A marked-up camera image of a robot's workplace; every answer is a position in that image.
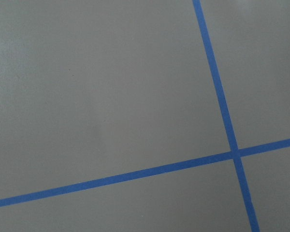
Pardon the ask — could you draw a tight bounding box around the blue tape strip crosswise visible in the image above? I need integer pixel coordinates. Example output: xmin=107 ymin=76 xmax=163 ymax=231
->
xmin=0 ymin=136 xmax=290 ymax=209

